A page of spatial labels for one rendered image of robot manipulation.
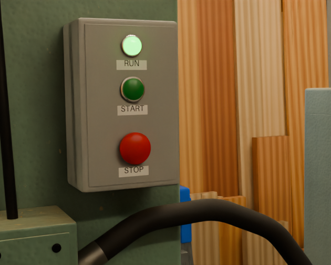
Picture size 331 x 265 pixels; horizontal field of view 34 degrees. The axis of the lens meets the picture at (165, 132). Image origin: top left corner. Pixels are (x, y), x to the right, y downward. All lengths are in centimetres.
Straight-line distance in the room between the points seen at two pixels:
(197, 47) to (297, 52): 48
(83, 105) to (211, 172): 165
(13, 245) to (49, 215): 5
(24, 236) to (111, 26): 20
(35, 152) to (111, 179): 9
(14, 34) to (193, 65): 154
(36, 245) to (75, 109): 13
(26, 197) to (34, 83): 11
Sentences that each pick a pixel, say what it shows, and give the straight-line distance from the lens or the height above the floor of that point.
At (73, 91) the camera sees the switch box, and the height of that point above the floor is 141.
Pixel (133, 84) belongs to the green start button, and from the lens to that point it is 51.
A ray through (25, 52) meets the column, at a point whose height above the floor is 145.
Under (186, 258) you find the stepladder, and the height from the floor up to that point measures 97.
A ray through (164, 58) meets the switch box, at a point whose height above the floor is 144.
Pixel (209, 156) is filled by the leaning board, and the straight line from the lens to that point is 212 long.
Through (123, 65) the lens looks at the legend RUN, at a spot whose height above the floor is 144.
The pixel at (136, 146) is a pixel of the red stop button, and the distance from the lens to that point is 51.
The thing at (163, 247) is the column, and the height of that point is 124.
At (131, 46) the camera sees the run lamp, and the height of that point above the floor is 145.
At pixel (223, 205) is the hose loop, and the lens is 59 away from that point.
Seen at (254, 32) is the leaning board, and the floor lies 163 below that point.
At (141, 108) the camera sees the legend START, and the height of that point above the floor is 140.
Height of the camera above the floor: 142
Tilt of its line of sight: 5 degrees down
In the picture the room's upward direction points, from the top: 1 degrees counter-clockwise
